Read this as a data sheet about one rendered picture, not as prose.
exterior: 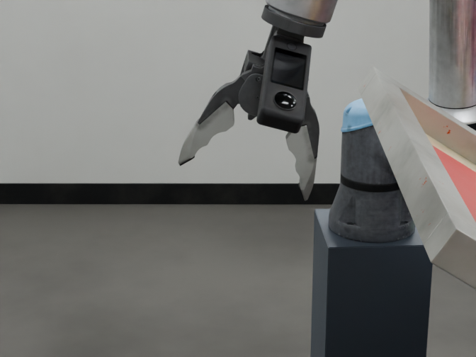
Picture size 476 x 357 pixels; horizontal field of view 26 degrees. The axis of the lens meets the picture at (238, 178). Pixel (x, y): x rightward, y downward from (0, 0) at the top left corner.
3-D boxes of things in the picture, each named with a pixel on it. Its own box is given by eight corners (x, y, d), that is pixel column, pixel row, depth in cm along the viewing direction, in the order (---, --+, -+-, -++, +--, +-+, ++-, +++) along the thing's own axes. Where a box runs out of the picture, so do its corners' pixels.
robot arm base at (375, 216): (323, 211, 188) (324, 159, 185) (404, 209, 189) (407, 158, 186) (335, 244, 174) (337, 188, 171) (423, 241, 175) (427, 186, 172)
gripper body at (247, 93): (292, 114, 122) (325, 16, 118) (296, 136, 114) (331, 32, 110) (230, 95, 121) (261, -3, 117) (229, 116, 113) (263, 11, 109)
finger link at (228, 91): (215, 140, 117) (277, 95, 115) (214, 145, 115) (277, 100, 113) (189, 108, 115) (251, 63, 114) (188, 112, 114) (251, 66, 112)
